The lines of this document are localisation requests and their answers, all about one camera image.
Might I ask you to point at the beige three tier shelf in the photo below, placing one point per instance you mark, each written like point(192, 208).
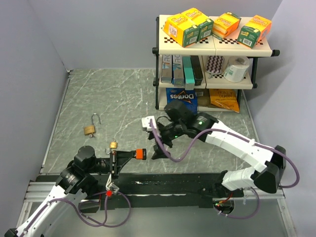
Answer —
point(210, 46)

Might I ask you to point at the yellow honey dijon bag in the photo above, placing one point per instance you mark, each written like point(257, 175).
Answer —
point(224, 98)

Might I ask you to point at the brown snack bag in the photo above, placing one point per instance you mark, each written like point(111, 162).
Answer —
point(203, 97)

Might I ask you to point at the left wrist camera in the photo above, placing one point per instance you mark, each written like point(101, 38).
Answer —
point(110, 186)

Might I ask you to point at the small brass padlock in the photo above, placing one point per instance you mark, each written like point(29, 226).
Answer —
point(112, 146)

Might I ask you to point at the yellow sponge box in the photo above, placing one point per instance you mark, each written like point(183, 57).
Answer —
point(182, 29)
point(201, 20)

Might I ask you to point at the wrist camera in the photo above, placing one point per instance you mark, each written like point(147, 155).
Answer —
point(148, 123)
point(110, 186)

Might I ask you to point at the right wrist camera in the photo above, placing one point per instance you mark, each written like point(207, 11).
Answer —
point(148, 123)

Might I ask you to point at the large brass padlock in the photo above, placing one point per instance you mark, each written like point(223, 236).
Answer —
point(91, 130)

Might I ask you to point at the orange green sponge box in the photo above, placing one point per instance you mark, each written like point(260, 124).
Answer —
point(254, 30)

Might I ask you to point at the orange sponge pack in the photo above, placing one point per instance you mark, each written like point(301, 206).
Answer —
point(225, 24)

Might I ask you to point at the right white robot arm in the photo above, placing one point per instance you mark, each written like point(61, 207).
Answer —
point(266, 164)

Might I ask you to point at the blue Doritos bag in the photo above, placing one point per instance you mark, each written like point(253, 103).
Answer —
point(188, 97)

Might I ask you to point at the teal box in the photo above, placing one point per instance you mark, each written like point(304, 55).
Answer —
point(188, 73)

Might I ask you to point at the toilet paper roll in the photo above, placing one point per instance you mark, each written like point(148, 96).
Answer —
point(236, 68)

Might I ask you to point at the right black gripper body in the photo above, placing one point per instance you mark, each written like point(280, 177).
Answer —
point(170, 131)

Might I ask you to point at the orange black padlock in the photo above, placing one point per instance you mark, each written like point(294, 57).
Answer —
point(141, 154)

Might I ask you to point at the yellow sponge box left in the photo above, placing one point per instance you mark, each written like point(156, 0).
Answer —
point(182, 29)

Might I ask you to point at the black green box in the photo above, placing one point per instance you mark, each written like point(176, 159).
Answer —
point(197, 70)

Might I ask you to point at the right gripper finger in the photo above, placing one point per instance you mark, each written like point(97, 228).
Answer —
point(165, 139)
point(160, 153)

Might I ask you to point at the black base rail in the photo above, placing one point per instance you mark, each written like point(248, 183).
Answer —
point(173, 189)

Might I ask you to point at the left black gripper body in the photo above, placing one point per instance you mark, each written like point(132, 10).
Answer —
point(105, 164)

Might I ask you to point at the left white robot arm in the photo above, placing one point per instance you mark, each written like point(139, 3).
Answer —
point(84, 177)

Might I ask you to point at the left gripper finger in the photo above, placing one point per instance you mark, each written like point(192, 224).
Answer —
point(120, 163)
point(125, 154)

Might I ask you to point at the purple zigzag sponge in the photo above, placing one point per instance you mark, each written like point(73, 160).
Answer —
point(214, 65)

